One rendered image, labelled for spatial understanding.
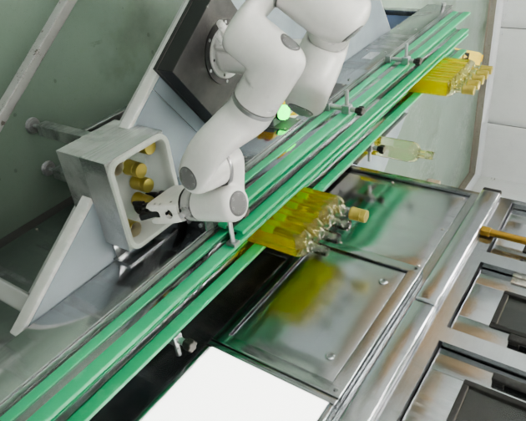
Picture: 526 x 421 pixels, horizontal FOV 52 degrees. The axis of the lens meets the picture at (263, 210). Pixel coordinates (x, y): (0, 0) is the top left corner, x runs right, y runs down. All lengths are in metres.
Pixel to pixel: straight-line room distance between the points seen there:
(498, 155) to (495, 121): 0.48
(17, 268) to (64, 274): 0.58
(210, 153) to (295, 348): 0.53
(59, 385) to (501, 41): 6.65
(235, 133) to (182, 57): 0.37
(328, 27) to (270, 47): 0.10
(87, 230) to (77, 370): 0.31
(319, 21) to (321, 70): 0.17
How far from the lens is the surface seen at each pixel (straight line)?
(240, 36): 0.91
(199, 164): 0.98
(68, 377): 1.13
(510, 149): 7.69
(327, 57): 1.09
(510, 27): 7.18
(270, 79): 0.90
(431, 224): 1.72
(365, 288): 1.42
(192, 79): 1.31
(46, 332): 1.21
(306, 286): 1.43
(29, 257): 1.85
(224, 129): 0.96
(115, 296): 1.23
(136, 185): 1.26
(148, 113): 1.31
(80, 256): 1.27
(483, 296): 1.50
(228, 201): 1.05
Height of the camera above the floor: 1.68
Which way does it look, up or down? 31 degrees down
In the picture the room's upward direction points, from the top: 106 degrees clockwise
